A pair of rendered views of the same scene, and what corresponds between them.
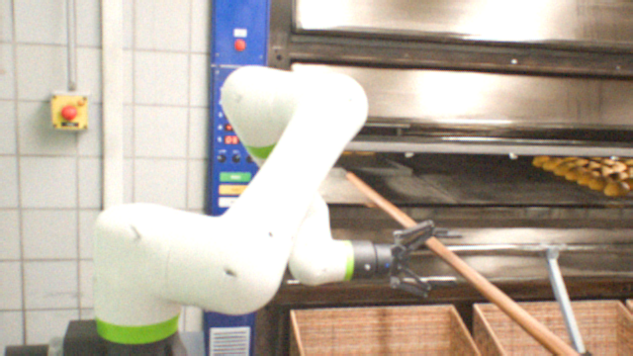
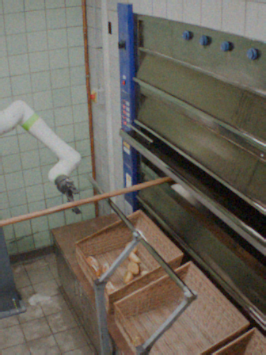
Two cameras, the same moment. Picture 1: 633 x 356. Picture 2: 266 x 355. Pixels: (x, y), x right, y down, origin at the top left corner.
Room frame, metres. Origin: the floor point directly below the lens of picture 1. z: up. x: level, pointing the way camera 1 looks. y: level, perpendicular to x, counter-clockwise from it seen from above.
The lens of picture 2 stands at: (1.49, -2.34, 2.36)
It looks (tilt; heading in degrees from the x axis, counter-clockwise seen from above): 27 degrees down; 79
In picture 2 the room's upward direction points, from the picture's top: 2 degrees counter-clockwise
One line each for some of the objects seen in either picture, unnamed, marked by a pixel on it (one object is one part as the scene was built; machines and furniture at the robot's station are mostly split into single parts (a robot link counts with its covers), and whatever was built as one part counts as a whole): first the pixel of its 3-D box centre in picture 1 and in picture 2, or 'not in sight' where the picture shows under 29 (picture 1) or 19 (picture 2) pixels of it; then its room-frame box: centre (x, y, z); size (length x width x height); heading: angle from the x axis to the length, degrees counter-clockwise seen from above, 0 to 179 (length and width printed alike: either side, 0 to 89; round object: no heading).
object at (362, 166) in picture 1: (332, 162); not in sight; (2.73, -0.02, 1.20); 0.55 x 0.36 x 0.03; 105
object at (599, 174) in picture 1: (618, 173); not in sight; (2.82, -1.21, 1.21); 0.61 x 0.48 x 0.06; 13
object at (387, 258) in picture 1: (390, 259); (67, 189); (1.55, -0.17, 1.20); 0.09 x 0.07 x 0.08; 104
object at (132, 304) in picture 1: (145, 268); not in sight; (0.98, 0.26, 1.36); 0.16 x 0.13 x 0.19; 70
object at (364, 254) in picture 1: (359, 259); (64, 183); (1.54, -0.09, 1.20); 0.12 x 0.06 x 0.09; 14
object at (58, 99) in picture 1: (71, 110); (98, 95); (1.86, 0.70, 1.46); 0.10 x 0.07 x 0.10; 103
